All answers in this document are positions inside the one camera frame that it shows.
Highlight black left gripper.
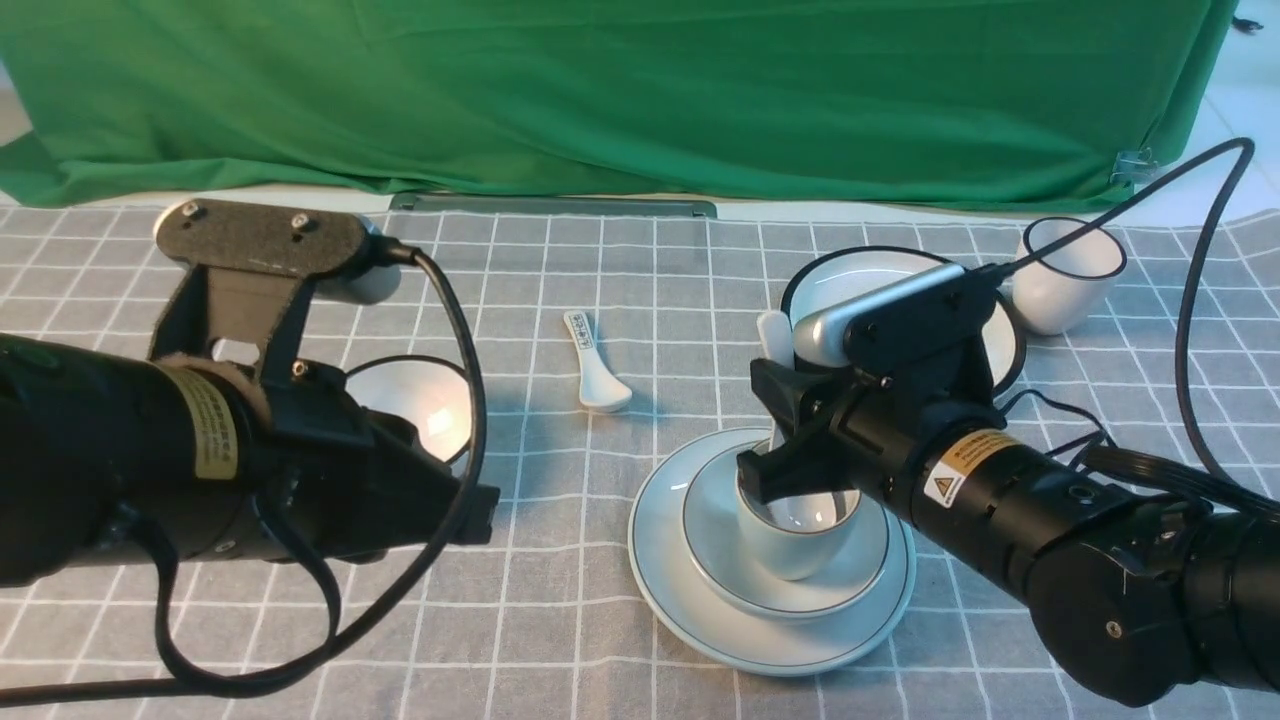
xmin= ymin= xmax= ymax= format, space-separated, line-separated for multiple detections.
xmin=236 ymin=363 xmax=462 ymax=564

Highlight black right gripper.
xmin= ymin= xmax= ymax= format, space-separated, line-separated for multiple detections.
xmin=736 ymin=340 xmax=1002 ymax=521

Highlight white cup thin rim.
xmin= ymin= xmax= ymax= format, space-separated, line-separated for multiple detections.
xmin=735 ymin=474 xmax=863 ymax=582

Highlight white shallow bowl thin rim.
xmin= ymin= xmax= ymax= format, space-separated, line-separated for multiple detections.
xmin=681 ymin=443 xmax=890 ymax=621

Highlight plain white ceramic spoon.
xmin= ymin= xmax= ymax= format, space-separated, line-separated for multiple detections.
xmin=751 ymin=310 xmax=794 ymax=452

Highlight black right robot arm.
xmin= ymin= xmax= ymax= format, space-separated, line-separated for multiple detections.
xmin=739 ymin=340 xmax=1277 ymax=707

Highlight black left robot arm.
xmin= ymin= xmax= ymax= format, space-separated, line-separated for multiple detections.
xmin=3 ymin=334 xmax=484 ymax=587

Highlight black-rimmed white bowl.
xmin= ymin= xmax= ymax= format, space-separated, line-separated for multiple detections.
xmin=346 ymin=355 xmax=474 ymax=465

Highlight white plate thin rim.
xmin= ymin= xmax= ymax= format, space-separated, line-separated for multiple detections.
xmin=628 ymin=427 xmax=916 ymax=676

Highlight black-rimmed illustrated plate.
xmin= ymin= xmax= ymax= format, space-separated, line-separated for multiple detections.
xmin=780 ymin=246 xmax=1027 ymax=396

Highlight white spoon with print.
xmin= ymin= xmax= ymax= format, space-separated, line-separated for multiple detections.
xmin=563 ymin=310 xmax=634 ymax=413

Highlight grey metal bar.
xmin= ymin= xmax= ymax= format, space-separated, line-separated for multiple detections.
xmin=388 ymin=192 xmax=718 ymax=220

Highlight white cup black rim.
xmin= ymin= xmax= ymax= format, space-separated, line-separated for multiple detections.
xmin=1011 ymin=228 xmax=1128 ymax=336

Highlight green backdrop cloth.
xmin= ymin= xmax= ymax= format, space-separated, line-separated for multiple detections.
xmin=1 ymin=1 xmax=1236 ymax=213

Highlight metal clip on backdrop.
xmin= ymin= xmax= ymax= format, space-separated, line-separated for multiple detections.
xmin=1108 ymin=147 xmax=1161 ymax=187

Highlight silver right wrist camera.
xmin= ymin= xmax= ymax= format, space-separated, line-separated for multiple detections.
xmin=790 ymin=263 xmax=968 ymax=368

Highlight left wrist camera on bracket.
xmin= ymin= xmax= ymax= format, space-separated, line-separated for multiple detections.
xmin=148 ymin=199 xmax=401 ymax=386

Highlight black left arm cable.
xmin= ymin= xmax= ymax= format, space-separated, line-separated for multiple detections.
xmin=0 ymin=238 xmax=490 ymax=708

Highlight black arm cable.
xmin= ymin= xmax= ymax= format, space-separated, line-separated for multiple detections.
xmin=975 ymin=137 xmax=1280 ymax=501
xmin=0 ymin=238 xmax=490 ymax=708

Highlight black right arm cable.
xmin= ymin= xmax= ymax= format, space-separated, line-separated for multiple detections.
xmin=975 ymin=137 xmax=1280 ymax=501

